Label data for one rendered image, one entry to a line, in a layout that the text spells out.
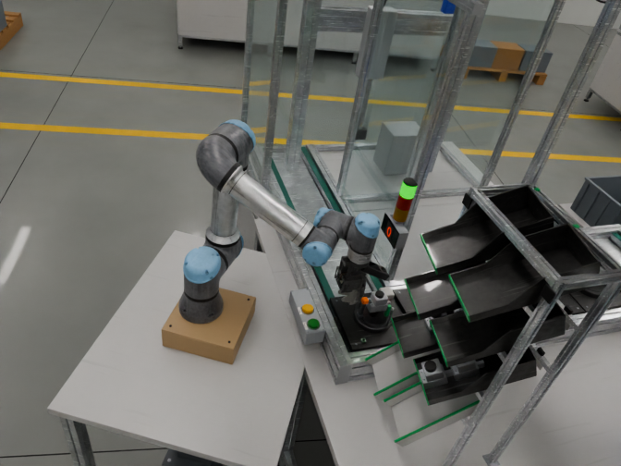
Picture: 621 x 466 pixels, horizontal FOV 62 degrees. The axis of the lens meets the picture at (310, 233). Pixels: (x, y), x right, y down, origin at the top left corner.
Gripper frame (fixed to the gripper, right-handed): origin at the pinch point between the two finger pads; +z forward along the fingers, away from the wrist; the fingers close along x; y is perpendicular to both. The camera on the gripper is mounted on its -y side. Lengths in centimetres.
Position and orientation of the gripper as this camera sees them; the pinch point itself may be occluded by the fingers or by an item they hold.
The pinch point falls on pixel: (352, 300)
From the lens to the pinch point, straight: 175.2
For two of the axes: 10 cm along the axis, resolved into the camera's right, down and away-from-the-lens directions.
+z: -1.4, 7.7, 6.2
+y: -9.5, 0.8, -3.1
